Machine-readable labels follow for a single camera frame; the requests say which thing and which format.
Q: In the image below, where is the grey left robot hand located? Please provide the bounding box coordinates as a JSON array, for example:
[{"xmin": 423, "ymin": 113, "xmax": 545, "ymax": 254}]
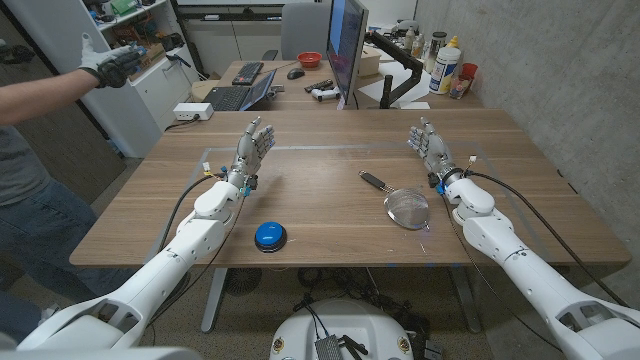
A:
[{"xmin": 227, "ymin": 116, "xmax": 276, "ymax": 189}]

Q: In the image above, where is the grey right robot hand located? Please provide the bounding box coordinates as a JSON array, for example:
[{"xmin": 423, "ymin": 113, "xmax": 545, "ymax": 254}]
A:
[{"xmin": 407, "ymin": 116, "xmax": 464, "ymax": 187}]

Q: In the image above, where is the person's gloved hand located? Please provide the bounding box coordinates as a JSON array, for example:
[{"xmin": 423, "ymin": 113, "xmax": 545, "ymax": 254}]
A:
[{"xmin": 78, "ymin": 32, "xmax": 144, "ymax": 90}]

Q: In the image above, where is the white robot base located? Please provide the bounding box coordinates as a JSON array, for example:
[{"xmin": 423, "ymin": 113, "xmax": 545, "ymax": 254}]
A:
[{"xmin": 269, "ymin": 298, "xmax": 415, "ymax": 360}]

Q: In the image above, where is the person's bare forearm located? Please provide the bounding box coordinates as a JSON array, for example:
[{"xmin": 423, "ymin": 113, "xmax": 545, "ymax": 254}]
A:
[{"xmin": 0, "ymin": 68, "xmax": 101, "ymax": 126}]

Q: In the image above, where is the blue push button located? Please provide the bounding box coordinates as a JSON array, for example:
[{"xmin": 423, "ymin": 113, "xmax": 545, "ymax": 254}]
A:
[{"xmin": 253, "ymin": 221, "xmax": 289, "ymax": 254}]

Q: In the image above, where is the brown cardboard box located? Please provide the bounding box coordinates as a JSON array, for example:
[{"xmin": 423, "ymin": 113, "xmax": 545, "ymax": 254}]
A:
[{"xmin": 130, "ymin": 42, "xmax": 167, "ymax": 76}]

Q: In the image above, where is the person in gloves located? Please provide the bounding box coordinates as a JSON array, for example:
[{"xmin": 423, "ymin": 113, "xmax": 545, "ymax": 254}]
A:
[{"xmin": 2, "ymin": 0, "xmax": 201, "ymax": 159}]

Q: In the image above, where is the open laptop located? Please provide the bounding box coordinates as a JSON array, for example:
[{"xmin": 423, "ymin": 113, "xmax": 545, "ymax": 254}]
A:
[{"xmin": 202, "ymin": 68, "xmax": 278, "ymax": 112}]

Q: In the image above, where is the green box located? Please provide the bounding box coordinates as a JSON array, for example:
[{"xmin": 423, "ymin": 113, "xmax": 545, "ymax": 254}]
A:
[{"xmin": 109, "ymin": 0, "xmax": 139, "ymax": 16}]

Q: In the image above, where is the clear glass cup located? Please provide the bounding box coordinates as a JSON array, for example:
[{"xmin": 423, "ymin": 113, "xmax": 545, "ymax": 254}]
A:
[{"xmin": 448, "ymin": 74, "xmax": 471, "ymax": 100}]

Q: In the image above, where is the white power strip box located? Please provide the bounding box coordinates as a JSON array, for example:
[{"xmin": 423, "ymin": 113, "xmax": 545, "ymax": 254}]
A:
[{"xmin": 172, "ymin": 102, "xmax": 215, "ymax": 122}]

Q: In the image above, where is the wooden office desk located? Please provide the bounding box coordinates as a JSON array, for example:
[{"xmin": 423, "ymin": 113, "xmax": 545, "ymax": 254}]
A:
[{"xmin": 191, "ymin": 59, "xmax": 485, "ymax": 111}]

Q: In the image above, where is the black keyboard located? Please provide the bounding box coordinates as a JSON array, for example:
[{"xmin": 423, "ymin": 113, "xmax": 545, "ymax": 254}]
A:
[{"xmin": 231, "ymin": 61, "xmax": 265, "ymax": 86}]

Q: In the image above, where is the white wipes canister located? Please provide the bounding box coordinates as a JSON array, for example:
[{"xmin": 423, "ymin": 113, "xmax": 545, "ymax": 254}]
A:
[{"xmin": 428, "ymin": 46, "xmax": 462, "ymax": 96}]

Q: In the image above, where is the red cup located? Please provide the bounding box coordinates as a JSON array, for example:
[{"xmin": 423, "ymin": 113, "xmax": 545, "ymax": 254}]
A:
[{"xmin": 459, "ymin": 62, "xmax": 479, "ymax": 94}]

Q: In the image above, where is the white paper sheet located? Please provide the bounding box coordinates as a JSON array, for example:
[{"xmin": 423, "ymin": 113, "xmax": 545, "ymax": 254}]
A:
[{"xmin": 357, "ymin": 60, "xmax": 432, "ymax": 104}]

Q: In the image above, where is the white game controller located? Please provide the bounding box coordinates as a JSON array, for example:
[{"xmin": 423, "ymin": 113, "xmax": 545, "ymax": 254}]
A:
[{"xmin": 310, "ymin": 87, "xmax": 342, "ymax": 103}]

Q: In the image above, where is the black remote control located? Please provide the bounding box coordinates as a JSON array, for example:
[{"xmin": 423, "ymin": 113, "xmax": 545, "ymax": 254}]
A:
[{"xmin": 304, "ymin": 78, "xmax": 335, "ymax": 94}]

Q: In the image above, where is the dark lidded jar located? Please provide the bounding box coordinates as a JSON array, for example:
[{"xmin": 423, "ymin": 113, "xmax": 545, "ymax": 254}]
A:
[{"xmin": 423, "ymin": 31, "xmax": 448, "ymax": 74}]

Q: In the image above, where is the beige box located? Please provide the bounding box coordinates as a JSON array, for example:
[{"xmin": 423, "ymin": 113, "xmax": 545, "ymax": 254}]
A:
[{"xmin": 358, "ymin": 45, "xmax": 382, "ymax": 77}]

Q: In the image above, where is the red bowl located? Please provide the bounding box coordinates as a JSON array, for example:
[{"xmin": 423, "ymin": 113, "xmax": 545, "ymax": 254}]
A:
[{"xmin": 296, "ymin": 51, "xmax": 324, "ymax": 70}]

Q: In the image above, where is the round black fan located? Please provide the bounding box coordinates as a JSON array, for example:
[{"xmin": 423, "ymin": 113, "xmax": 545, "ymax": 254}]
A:
[{"xmin": 223, "ymin": 267, "xmax": 264, "ymax": 297}]

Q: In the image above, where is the grey office chair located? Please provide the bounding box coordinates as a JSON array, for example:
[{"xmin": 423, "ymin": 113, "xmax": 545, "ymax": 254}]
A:
[{"xmin": 279, "ymin": 2, "xmax": 334, "ymax": 61}]

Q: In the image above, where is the computer monitor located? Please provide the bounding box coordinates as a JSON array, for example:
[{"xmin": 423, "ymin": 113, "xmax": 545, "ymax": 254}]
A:
[{"xmin": 325, "ymin": 0, "xmax": 370, "ymax": 106}]

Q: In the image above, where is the person in grey shirt, jeans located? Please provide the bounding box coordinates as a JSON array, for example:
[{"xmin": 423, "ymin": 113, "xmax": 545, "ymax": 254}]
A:
[{"xmin": 0, "ymin": 124, "xmax": 139, "ymax": 346}]

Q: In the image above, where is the metal mesh sieve black handle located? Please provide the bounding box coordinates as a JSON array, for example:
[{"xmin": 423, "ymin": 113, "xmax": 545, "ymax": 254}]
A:
[{"xmin": 358, "ymin": 169, "xmax": 431, "ymax": 231}]

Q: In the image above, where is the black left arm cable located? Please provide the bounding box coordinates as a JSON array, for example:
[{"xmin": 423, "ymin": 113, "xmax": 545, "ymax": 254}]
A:
[{"xmin": 158, "ymin": 172, "xmax": 229, "ymax": 251}]

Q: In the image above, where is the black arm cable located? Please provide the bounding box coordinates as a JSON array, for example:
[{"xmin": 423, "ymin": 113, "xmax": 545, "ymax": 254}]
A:
[
  {"xmin": 464, "ymin": 169, "xmax": 629, "ymax": 307},
  {"xmin": 158, "ymin": 172, "xmax": 229, "ymax": 251}
]

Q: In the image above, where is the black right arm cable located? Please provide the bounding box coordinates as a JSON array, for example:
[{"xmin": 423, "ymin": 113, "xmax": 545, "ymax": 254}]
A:
[{"xmin": 464, "ymin": 169, "xmax": 629, "ymax": 307}]

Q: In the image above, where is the black floor cable bundle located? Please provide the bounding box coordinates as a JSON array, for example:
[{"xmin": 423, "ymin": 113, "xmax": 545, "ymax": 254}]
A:
[{"xmin": 292, "ymin": 267, "xmax": 431, "ymax": 341}]

